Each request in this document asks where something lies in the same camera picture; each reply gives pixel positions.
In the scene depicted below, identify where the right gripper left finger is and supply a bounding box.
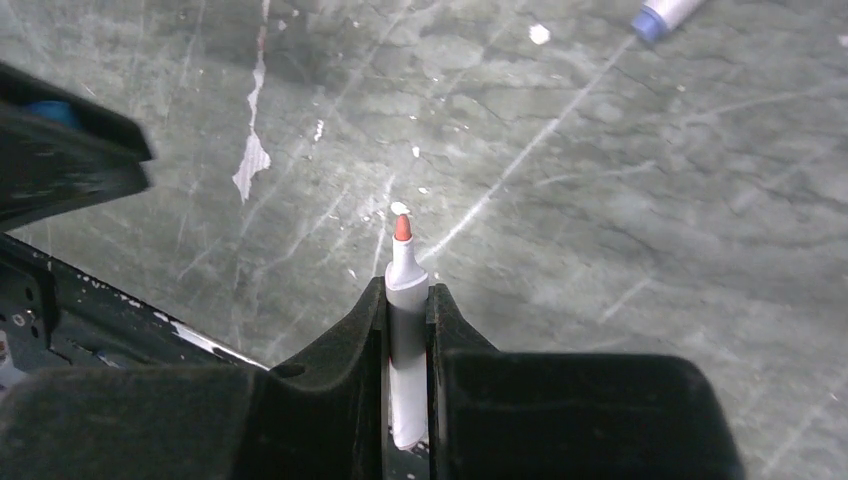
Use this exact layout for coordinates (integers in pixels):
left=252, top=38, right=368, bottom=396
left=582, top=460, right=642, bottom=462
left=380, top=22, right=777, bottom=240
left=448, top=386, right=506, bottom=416
left=1, top=278, right=387, bottom=479

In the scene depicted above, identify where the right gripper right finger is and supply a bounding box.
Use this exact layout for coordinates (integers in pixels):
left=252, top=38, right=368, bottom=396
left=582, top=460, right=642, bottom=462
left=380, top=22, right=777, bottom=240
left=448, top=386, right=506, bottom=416
left=426, top=284, right=746, bottom=479

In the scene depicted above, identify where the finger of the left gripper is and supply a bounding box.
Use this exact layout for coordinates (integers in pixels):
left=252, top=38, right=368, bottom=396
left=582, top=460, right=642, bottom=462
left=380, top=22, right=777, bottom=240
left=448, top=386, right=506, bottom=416
left=1, top=64, right=153, bottom=232

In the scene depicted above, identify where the white pen orange tip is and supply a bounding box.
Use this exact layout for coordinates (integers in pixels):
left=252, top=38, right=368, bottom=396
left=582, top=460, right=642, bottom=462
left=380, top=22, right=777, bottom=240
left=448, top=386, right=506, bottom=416
left=384, top=214, right=429, bottom=451

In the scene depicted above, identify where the blue pen cap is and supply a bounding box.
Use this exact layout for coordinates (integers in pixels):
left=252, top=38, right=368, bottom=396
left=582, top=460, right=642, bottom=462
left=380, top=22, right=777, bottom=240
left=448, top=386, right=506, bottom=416
left=24, top=100, right=82, bottom=129

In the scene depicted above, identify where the white pen green cap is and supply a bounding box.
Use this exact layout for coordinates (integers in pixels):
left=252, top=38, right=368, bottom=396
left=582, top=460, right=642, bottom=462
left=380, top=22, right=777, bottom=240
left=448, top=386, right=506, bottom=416
left=631, top=0, right=704, bottom=43

